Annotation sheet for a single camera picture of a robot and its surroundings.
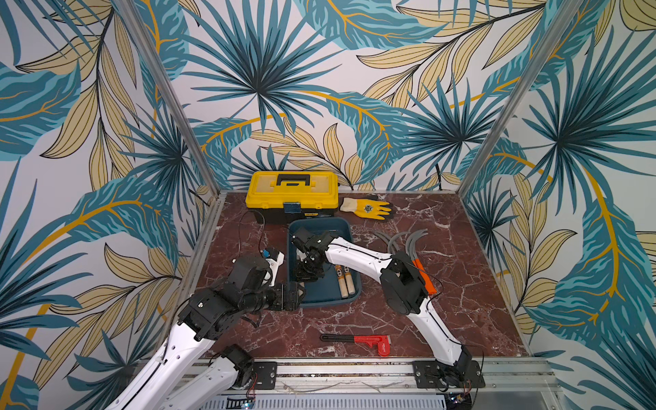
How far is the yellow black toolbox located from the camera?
97cm

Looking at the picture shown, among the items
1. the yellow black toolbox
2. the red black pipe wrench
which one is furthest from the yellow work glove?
the red black pipe wrench

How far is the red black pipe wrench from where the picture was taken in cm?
79

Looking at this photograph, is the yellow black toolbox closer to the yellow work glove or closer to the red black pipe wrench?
the yellow work glove

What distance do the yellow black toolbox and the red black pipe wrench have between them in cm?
43
